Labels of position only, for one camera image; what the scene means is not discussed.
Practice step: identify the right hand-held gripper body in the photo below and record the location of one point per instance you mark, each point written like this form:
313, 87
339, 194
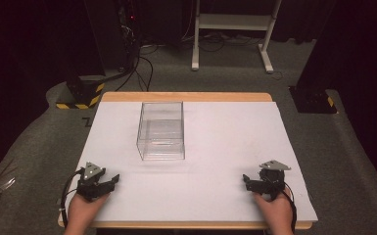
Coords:
272, 182

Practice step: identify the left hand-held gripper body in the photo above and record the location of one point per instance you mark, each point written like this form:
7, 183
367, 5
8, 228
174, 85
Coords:
89, 188

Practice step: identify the person's left hand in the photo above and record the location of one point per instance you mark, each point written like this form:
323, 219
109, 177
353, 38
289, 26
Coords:
82, 213

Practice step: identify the person's right hand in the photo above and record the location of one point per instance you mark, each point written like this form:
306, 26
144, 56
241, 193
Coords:
274, 213

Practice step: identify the white table sheet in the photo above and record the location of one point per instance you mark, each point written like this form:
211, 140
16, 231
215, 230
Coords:
228, 156

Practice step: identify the clear plastic box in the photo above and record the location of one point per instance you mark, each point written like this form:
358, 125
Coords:
160, 132

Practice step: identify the black yellow striped stand base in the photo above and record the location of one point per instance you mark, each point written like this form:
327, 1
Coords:
83, 93

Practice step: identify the wooden table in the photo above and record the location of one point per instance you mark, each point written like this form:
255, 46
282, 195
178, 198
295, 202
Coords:
186, 96

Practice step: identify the black equipment tower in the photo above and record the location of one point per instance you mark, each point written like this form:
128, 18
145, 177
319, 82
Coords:
114, 32

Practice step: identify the dark curtain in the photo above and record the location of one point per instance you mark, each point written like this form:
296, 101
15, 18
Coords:
23, 49
362, 49

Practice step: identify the white metal stand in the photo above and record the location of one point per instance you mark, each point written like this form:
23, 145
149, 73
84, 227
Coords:
235, 22

